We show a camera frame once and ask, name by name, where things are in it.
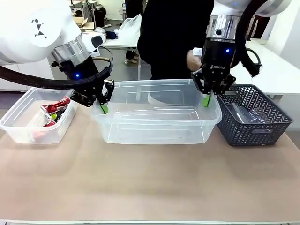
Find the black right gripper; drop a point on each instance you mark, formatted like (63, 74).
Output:
(218, 61)

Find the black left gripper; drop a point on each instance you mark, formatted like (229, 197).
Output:
(79, 75)

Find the clear plastic bin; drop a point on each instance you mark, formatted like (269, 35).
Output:
(23, 131)
(154, 126)

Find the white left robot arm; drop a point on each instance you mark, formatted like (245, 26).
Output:
(28, 28)

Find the dark woven plastic basket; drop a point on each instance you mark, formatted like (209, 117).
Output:
(255, 133)

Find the person's bare hand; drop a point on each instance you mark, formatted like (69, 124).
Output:
(193, 62)

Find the clear plastic container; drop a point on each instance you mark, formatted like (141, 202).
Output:
(235, 113)

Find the crushed black can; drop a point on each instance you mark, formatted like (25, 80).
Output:
(62, 114)

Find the crushed red can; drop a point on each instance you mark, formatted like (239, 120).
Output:
(50, 122)
(55, 105)

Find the crushed clear plastic bottle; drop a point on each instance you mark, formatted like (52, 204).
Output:
(264, 116)

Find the background person's legs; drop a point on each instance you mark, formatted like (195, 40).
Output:
(131, 56)

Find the long white desk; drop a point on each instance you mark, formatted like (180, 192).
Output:
(276, 70)

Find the dark blue cap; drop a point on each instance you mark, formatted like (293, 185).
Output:
(111, 35)

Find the person in black clothes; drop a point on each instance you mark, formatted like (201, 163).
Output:
(173, 39)

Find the open cardboard box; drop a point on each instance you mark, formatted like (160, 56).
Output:
(84, 23)

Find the clear white plastic bag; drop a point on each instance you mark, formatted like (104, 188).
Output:
(131, 27)

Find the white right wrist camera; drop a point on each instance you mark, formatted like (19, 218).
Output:
(198, 51)

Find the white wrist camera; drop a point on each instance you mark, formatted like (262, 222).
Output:
(93, 42)
(198, 51)

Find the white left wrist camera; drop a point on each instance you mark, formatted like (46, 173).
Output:
(93, 42)

